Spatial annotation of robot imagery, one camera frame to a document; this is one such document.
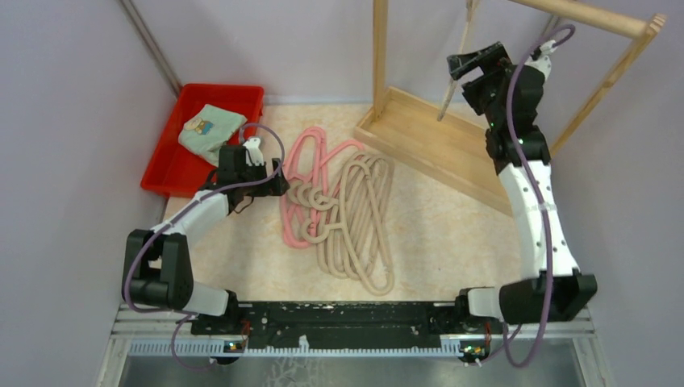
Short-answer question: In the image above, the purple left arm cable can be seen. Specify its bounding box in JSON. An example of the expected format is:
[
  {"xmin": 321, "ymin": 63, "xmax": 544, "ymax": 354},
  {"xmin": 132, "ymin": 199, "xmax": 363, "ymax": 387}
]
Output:
[{"xmin": 121, "ymin": 123, "xmax": 287, "ymax": 372}]

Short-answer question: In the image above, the pink plastic hanger front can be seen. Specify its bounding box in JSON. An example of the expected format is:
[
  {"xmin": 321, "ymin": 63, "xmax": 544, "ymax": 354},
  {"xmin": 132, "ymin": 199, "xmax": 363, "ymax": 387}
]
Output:
[{"xmin": 280, "ymin": 126, "xmax": 328, "ymax": 250}]

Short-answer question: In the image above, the pink plastic hanger middle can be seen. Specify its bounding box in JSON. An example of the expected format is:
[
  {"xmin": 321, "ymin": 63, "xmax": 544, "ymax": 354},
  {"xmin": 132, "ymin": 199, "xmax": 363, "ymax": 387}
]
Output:
[{"xmin": 284, "ymin": 127, "xmax": 329, "ymax": 209}]

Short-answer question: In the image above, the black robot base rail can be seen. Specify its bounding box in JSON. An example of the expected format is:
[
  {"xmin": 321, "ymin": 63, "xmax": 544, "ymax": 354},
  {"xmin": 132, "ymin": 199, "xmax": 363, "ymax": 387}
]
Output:
[{"xmin": 190, "ymin": 302, "xmax": 502, "ymax": 350}]

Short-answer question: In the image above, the pink plastic hanger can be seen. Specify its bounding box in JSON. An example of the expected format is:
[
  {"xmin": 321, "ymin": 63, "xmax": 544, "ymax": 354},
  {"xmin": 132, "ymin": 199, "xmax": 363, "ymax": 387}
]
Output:
[
  {"xmin": 302, "ymin": 139, "xmax": 365, "ymax": 196},
  {"xmin": 280, "ymin": 126, "xmax": 328, "ymax": 250},
  {"xmin": 284, "ymin": 127, "xmax": 329, "ymax": 209}
]

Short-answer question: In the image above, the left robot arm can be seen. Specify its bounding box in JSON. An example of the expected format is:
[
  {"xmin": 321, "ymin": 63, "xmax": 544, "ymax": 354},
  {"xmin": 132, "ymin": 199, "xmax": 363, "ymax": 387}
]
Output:
[{"xmin": 121, "ymin": 144, "xmax": 290, "ymax": 334}]

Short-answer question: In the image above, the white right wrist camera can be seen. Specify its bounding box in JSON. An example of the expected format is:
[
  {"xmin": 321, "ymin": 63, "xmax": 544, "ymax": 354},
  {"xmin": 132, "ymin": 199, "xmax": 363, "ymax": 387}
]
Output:
[{"xmin": 524, "ymin": 44, "xmax": 555, "ymax": 78}]

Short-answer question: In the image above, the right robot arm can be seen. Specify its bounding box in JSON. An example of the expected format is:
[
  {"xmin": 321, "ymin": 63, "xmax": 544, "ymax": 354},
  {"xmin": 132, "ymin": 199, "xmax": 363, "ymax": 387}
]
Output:
[{"xmin": 447, "ymin": 40, "xmax": 598, "ymax": 332}]

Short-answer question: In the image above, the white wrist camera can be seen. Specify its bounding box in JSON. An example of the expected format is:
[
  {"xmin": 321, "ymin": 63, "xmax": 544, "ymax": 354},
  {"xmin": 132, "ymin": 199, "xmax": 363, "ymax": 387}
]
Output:
[
  {"xmin": 524, "ymin": 44, "xmax": 555, "ymax": 78},
  {"xmin": 243, "ymin": 136, "xmax": 265, "ymax": 166}
]

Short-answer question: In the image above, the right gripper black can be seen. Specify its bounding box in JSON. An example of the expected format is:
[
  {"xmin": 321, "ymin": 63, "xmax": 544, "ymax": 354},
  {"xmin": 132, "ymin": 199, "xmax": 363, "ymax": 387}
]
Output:
[{"xmin": 447, "ymin": 42, "xmax": 511, "ymax": 127}]

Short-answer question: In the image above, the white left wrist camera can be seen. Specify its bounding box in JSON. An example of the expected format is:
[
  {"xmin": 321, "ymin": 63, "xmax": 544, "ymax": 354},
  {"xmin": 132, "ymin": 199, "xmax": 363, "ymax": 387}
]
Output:
[{"xmin": 243, "ymin": 136, "xmax": 265, "ymax": 166}]

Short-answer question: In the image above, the light green folded shirt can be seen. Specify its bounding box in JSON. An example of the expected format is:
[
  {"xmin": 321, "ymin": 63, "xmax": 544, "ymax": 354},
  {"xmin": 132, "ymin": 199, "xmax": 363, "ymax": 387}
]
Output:
[{"xmin": 177, "ymin": 104, "xmax": 247, "ymax": 166}]

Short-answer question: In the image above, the red plastic bin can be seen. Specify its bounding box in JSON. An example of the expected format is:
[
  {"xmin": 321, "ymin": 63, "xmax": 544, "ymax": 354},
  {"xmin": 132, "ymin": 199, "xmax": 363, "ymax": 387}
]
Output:
[{"xmin": 140, "ymin": 83, "xmax": 265, "ymax": 198}]

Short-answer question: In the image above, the pink plastic hanger back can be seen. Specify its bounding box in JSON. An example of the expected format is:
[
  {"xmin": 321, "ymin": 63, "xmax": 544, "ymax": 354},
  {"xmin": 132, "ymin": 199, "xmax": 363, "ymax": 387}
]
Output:
[{"xmin": 302, "ymin": 139, "xmax": 365, "ymax": 196}]

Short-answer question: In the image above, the wooden hanger rack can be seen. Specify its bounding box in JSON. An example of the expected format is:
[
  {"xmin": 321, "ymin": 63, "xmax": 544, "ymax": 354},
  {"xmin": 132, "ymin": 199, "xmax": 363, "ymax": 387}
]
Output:
[{"xmin": 353, "ymin": 1, "xmax": 667, "ymax": 215}]

